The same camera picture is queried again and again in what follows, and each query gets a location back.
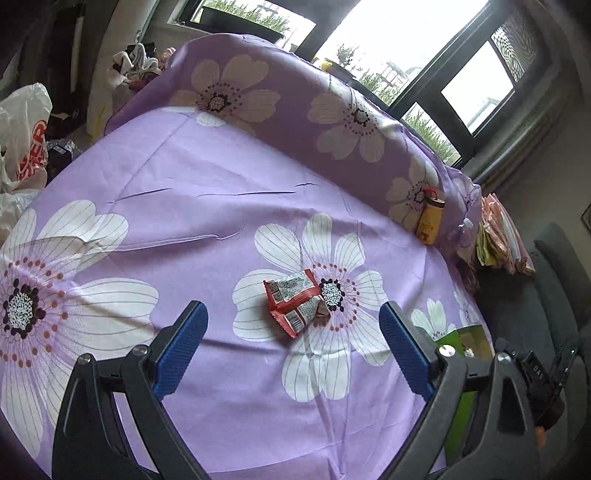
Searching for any pile of clothes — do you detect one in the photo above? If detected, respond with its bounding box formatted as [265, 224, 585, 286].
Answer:
[111, 42, 176, 93]

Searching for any grey sofa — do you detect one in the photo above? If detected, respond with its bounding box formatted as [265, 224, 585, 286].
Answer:
[478, 222, 591, 462]

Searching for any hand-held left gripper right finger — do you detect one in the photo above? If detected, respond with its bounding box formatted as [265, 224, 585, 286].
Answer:
[379, 301, 541, 480]

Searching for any black framed window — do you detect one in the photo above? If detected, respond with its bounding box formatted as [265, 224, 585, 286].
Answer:
[175, 0, 546, 167]

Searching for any red snack packet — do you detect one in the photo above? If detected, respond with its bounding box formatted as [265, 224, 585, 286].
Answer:
[263, 270, 331, 340]

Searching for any white plastic bag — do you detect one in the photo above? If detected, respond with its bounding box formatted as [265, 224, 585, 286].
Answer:
[0, 83, 52, 195]

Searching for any purple floral bedsheet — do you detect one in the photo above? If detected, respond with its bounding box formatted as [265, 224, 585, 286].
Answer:
[0, 34, 485, 480]

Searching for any clear plastic bottle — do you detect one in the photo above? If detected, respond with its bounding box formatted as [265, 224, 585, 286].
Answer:
[456, 217, 476, 261]

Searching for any green cardboard box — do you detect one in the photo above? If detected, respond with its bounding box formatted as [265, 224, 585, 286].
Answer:
[434, 324, 496, 468]

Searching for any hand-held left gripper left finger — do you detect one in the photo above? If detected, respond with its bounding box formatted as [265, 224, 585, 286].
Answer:
[52, 300, 209, 480]

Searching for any stack of folded pink cloths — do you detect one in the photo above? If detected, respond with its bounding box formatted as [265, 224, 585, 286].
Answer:
[475, 193, 536, 276]

